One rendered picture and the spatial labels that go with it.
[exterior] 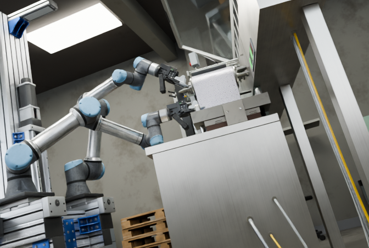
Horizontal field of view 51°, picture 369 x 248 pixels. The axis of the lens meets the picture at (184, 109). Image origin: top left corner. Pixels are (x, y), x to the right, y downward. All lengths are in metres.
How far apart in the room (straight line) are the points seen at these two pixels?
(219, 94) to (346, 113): 0.95
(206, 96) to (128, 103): 4.56
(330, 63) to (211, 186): 0.78
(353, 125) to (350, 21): 5.05
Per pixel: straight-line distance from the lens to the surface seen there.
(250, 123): 1.85
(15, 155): 1.94
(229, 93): 2.17
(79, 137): 7.02
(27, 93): 2.48
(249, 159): 1.82
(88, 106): 2.04
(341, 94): 1.39
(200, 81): 2.20
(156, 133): 2.12
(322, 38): 1.46
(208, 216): 1.81
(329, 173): 5.80
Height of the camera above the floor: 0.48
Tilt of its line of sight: 17 degrees up
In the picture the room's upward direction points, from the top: 14 degrees counter-clockwise
